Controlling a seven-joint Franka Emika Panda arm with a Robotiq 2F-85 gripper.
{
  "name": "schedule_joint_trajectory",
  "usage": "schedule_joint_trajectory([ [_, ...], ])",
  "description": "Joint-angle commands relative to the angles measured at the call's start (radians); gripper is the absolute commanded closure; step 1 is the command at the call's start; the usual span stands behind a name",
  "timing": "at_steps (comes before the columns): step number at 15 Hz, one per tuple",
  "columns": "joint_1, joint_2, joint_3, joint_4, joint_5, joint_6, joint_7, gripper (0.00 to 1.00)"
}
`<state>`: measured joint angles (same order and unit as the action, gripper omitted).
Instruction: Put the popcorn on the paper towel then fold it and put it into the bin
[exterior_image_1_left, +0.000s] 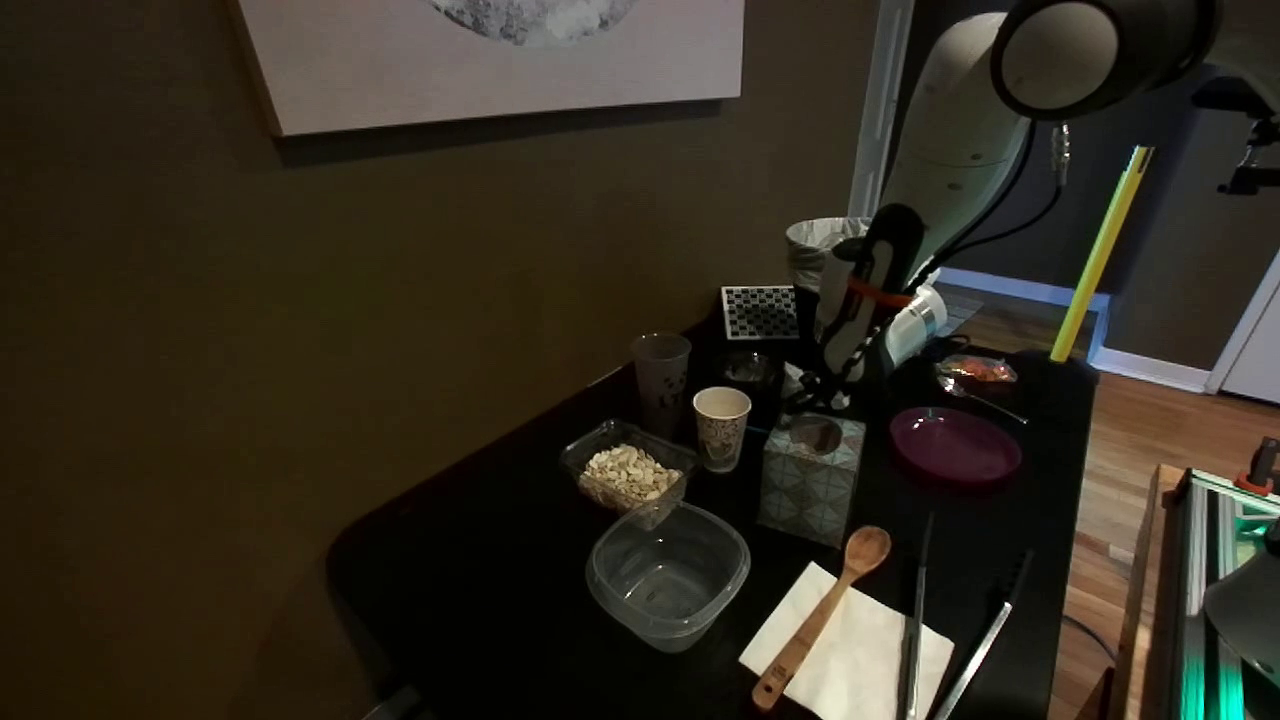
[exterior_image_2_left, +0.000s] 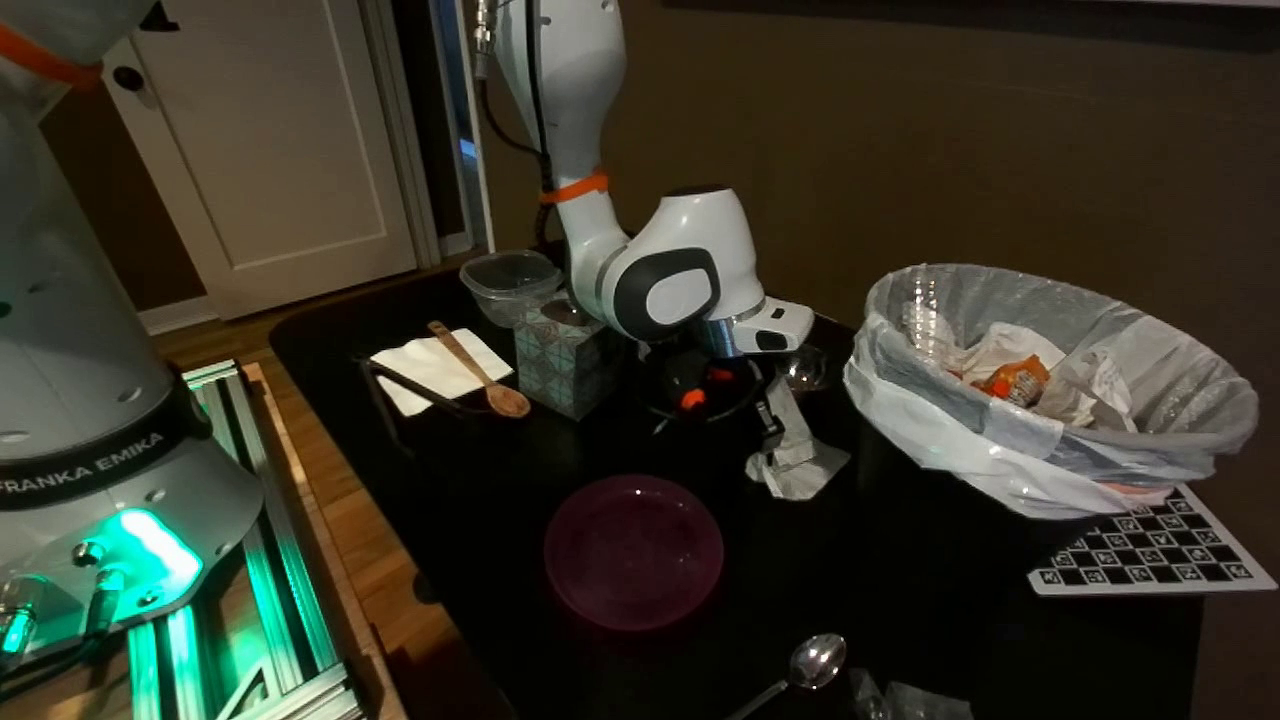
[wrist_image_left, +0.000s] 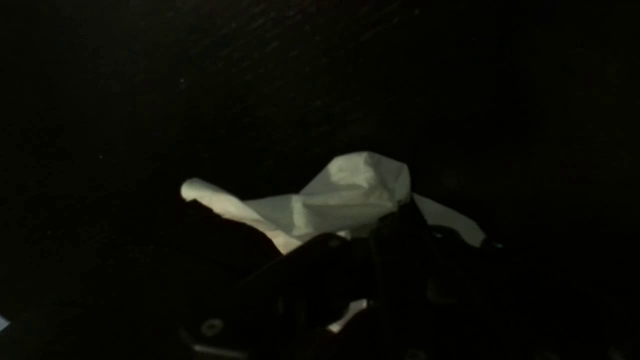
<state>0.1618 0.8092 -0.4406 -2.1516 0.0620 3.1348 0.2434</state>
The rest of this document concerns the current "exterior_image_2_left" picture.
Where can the white door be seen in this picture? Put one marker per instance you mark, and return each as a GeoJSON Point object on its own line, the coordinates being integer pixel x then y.
{"type": "Point", "coordinates": [280, 145]}

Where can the empty clear plastic container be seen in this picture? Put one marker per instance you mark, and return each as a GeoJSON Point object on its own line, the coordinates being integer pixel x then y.
{"type": "Point", "coordinates": [509, 285]}

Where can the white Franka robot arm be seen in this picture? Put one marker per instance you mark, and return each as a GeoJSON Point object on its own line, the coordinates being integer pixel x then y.
{"type": "Point", "coordinates": [664, 267]}

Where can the wooden spoon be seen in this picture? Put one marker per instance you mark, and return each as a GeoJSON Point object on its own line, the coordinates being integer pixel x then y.
{"type": "Point", "coordinates": [506, 397]}

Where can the black tongs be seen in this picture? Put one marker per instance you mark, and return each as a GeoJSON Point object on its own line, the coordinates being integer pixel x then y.
{"type": "Point", "coordinates": [413, 381]}

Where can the purple plate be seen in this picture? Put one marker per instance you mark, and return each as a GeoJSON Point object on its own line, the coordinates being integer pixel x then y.
{"type": "Point", "coordinates": [635, 552]}

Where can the shiny snack wrapper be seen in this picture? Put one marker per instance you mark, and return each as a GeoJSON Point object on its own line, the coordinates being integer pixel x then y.
{"type": "Point", "coordinates": [923, 703]}

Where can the white napkin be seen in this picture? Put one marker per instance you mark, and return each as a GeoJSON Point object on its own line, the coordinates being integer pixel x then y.
{"type": "Point", "coordinates": [413, 362]}

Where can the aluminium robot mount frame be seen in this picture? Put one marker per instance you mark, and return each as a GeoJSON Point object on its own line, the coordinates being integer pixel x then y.
{"type": "Point", "coordinates": [267, 626]}

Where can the orange wrapper trash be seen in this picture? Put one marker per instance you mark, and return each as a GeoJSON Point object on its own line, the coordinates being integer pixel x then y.
{"type": "Point", "coordinates": [1012, 381]}

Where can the metal spoon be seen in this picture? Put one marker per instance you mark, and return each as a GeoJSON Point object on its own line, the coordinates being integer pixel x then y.
{"type": "Point", "coordinates": [817, 663]}

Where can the white paper towel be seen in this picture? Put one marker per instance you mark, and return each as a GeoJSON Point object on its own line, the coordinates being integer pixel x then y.
{"type": "Point", "coordinates": [800, 466]}

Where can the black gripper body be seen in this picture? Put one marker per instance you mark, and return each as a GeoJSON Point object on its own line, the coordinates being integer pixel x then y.
{"type": "Point", "coordinates": [700, 384]}

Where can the crumpled white paper trash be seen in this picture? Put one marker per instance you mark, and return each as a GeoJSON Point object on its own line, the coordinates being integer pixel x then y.
{"type": "Point", "coordinates": [1084, 381]}

